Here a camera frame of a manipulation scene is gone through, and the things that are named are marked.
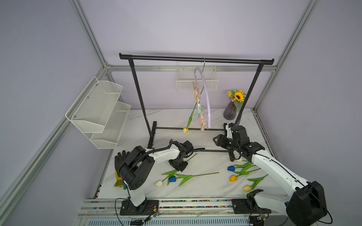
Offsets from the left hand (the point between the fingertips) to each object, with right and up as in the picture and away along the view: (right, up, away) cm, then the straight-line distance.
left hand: (177, 169), depth 87 cm
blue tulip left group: (-2, -4, -5) cm, 7 cm away
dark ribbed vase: (+42, +38, +24) cm, 61 cm away
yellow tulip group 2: (+34, -4, -6) cm, 35 cm away
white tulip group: (-10, -6, -7) cm, 14 cm away
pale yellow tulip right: (+41, -8, -9) cm, 42 cm away
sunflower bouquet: (+41, +46, +5) cm, 62 cm away
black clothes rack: (-20, +24, +19) cm, 36 cm away
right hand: (+25, +18, -4) cm, 31 cm away
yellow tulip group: (+6, +25, 0) cm, 26 cm away
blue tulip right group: (+35, +1, -1) cm, 35 cm away
